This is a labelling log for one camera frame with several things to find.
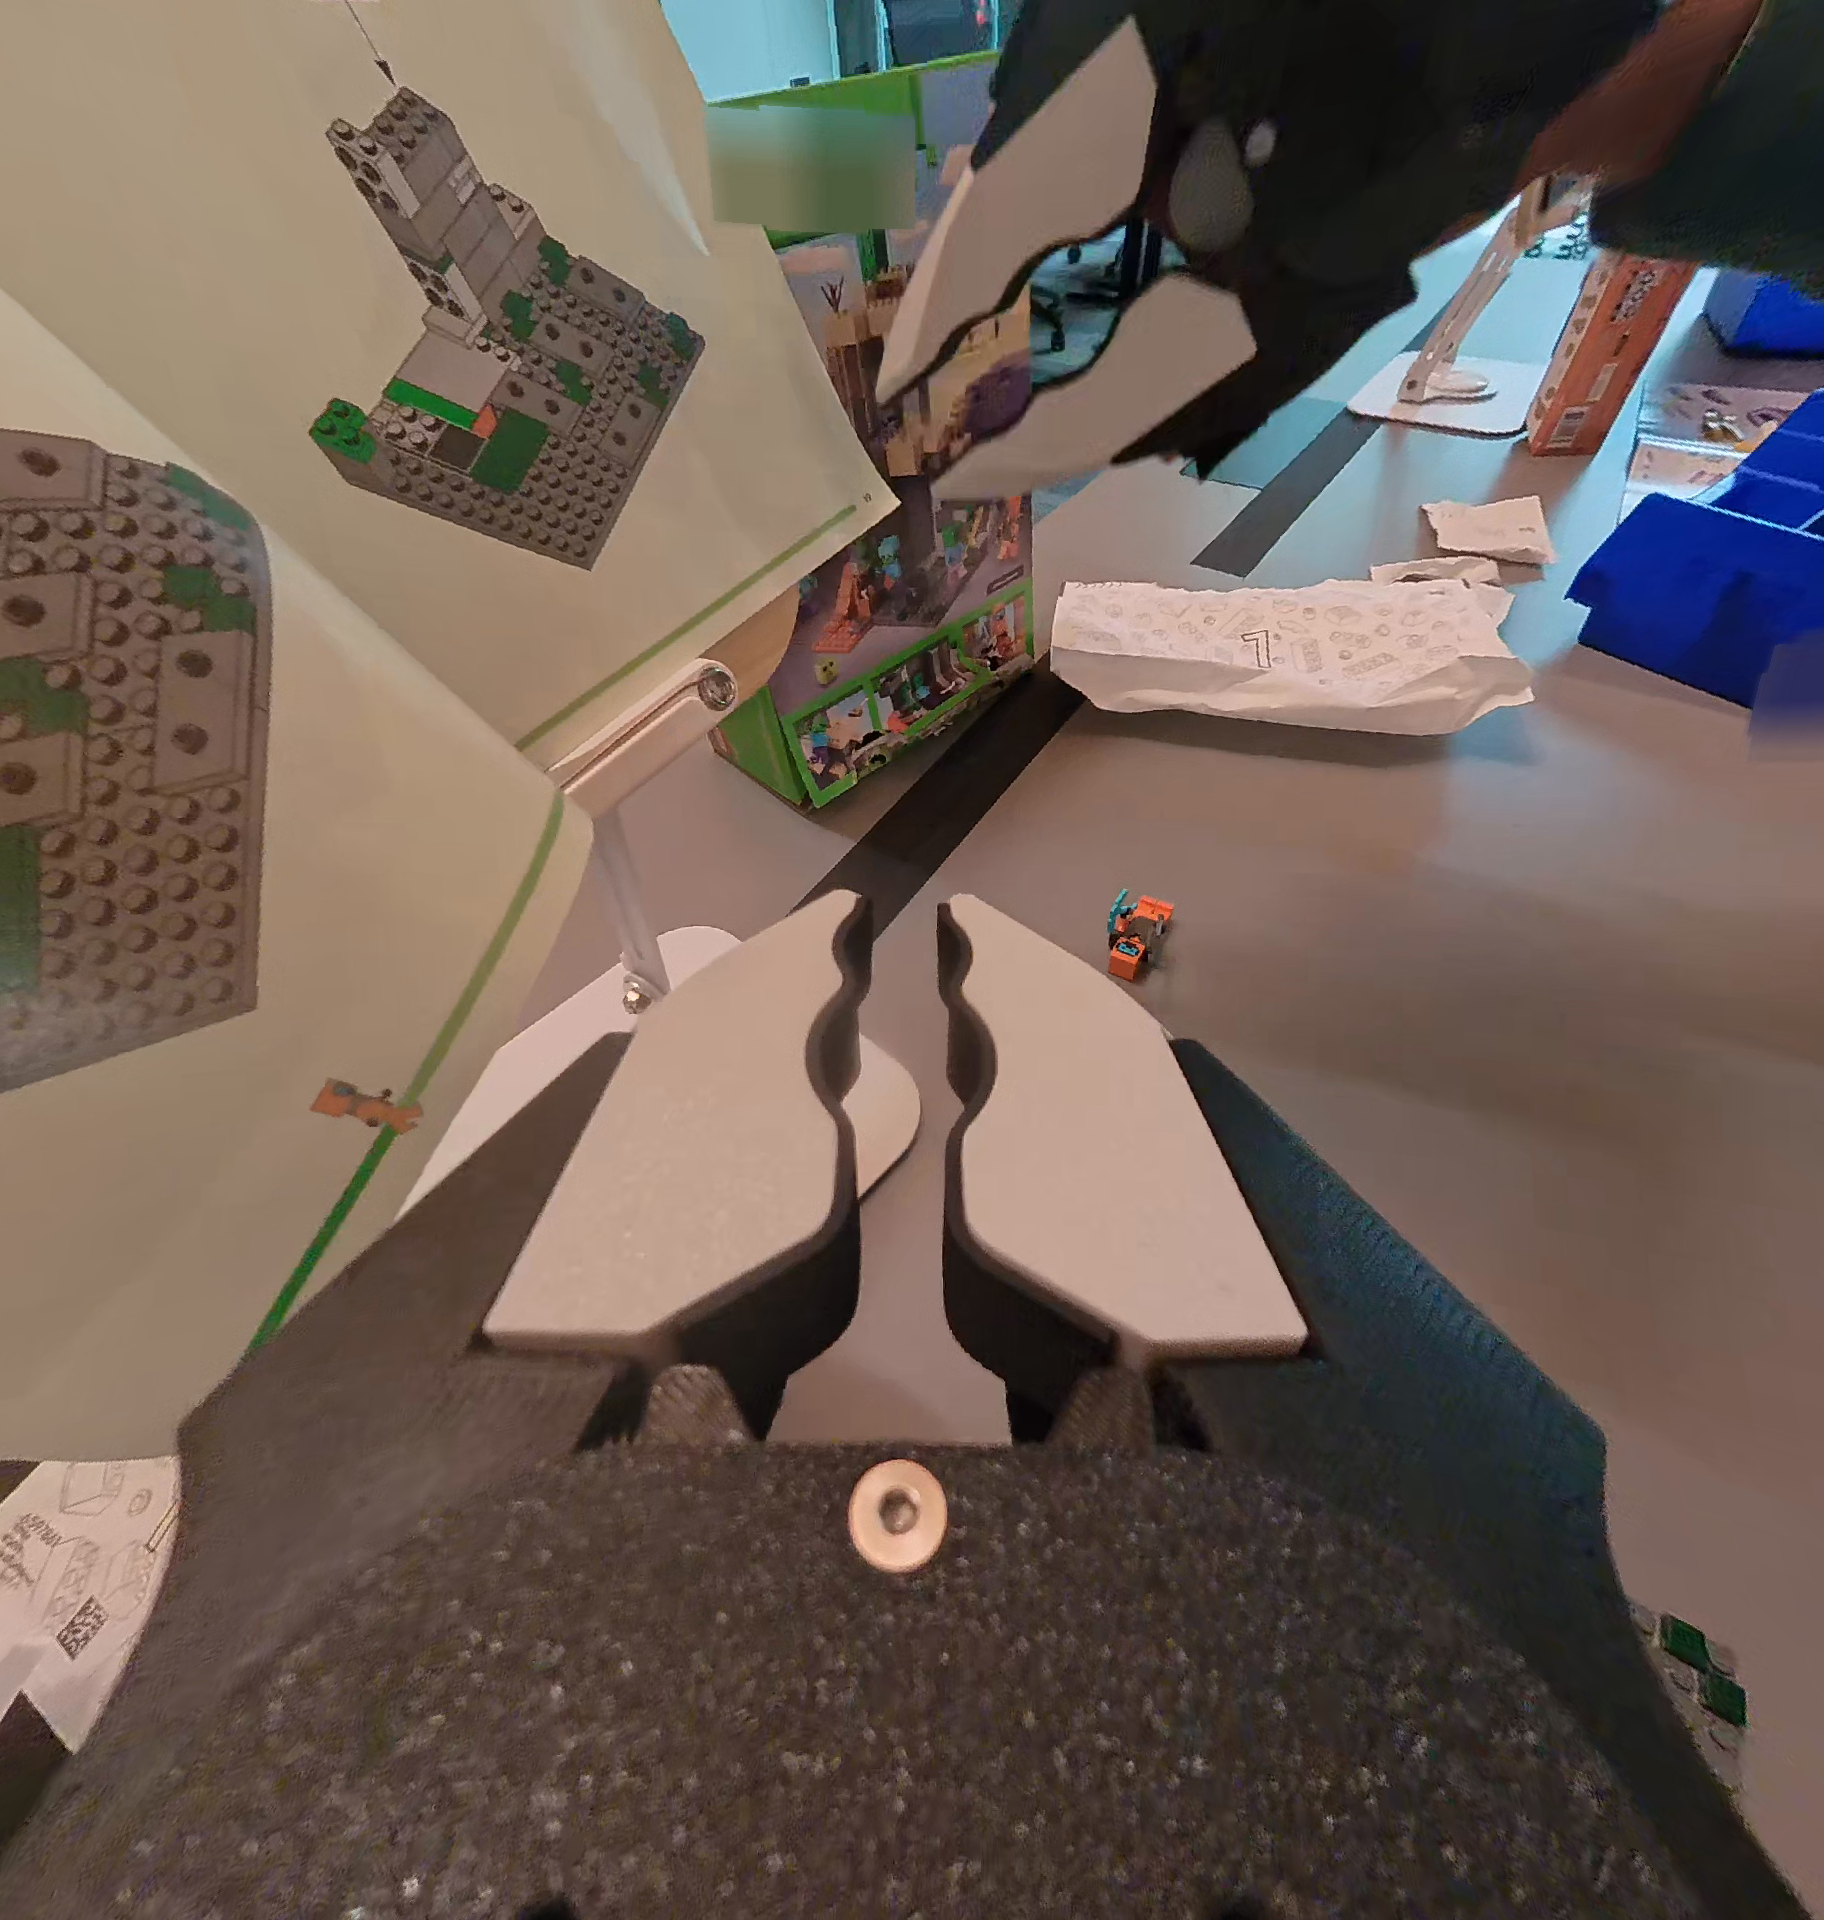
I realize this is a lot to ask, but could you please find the white wooden book stand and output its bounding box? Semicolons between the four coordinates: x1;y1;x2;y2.
394;659;927;1218

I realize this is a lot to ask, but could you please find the grey brick model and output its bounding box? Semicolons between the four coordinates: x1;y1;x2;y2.
1628;1602;1754;1808

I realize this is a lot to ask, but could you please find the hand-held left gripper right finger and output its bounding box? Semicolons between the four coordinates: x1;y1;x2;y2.
935;895;1316;1368

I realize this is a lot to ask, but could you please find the green toy set box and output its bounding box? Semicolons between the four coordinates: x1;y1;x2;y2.
706;50;1040;813

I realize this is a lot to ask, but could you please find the building instruction booklet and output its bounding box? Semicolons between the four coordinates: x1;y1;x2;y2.
0;0;910;1465

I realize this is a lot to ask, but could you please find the blue plastic bin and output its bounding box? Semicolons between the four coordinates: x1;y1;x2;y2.
1702;274;1824;367
1565;389;1824;742

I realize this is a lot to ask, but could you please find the numbered white paper bag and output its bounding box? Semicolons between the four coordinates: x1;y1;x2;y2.
1049;574;1540;740

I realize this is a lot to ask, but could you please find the orange carton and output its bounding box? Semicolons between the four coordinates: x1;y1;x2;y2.
1522;244;1702;458

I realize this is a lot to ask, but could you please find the printed paper leaflet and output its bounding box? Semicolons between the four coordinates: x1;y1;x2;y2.
1622;378;1815;500

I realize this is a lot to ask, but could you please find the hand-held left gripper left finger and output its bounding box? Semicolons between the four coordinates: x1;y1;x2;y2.
477;886;875;1372

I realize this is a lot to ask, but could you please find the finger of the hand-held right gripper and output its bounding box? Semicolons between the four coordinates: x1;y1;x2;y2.
871;20;1164;410
926;274;1263;506

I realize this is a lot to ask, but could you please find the small white stand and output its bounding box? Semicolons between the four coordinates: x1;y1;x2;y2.
1342;169;1598;440

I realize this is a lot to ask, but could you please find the orange brick figure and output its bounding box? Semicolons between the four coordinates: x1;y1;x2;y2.
1101;886;1180;987

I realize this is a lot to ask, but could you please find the white printed paper sheet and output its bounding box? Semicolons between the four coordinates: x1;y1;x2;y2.
0;1448;189;1752

